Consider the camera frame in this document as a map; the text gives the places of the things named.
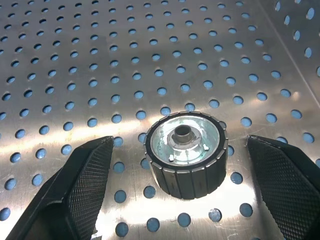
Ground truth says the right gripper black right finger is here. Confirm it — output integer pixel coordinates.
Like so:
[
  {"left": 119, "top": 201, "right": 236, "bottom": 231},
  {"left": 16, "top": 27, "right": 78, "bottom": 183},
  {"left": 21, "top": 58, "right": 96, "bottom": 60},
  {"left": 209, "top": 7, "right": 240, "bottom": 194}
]
[{"left": 246, "top": 134, "right": 320, "bottom": 240}]

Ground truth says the black ribbed metal rotor wheel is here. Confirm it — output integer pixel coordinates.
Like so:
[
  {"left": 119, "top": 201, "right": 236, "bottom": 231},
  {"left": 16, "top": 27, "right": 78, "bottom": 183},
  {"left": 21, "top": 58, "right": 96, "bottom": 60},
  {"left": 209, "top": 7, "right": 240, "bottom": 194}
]
[{"left": 144, "top": 111, "right": 229, "bottom": 201}]

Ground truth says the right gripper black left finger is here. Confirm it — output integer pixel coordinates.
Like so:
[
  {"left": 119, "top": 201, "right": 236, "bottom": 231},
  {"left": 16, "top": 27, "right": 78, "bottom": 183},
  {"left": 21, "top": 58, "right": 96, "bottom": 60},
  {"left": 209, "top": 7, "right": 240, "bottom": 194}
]
[{"left": 9, "top": 135, "right": 115, "bottom": 240}]

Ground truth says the perforated metal tray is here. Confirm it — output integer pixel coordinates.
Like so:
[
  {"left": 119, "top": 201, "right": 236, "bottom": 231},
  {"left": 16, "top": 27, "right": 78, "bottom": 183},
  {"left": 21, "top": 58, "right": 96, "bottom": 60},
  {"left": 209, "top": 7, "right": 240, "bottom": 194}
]
[{"left": 0, "top": 0, "right": 320, "bottom": 240}]

